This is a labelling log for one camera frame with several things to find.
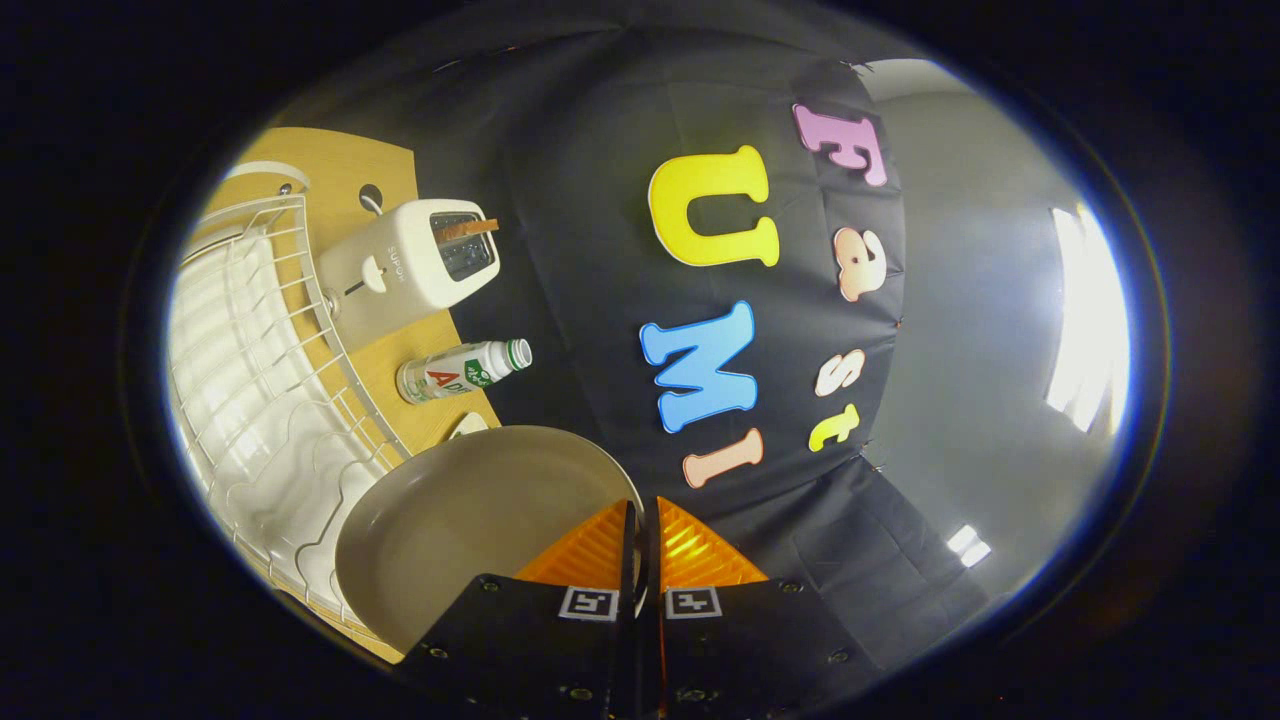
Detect large beige plate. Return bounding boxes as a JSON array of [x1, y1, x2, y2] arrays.
[[335, 425, 646, 656]]

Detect black backdrop cloth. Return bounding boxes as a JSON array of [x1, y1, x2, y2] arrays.
[[270, 0, 991, 671]]

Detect white wire dish rack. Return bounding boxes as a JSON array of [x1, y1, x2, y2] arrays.
[[165, 160, 411, 641]]

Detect ceiling light panel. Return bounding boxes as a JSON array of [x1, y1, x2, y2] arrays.
[[947, 523, 993, 569]]

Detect white toaster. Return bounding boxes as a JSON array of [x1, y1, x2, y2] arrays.
[[318, 198, 501, 351]]

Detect white drip tray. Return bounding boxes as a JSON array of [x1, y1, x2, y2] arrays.
[[168, 235, 401, 611]]

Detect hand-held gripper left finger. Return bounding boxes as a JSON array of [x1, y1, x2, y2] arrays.
[[395, 500, 641, 720]]

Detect plastic bottle with green label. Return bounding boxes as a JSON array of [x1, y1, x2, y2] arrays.
[[396, 338, 533, 405]]

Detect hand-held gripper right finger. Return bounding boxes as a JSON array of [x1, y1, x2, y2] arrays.
[[645, 495, 886, 720]]

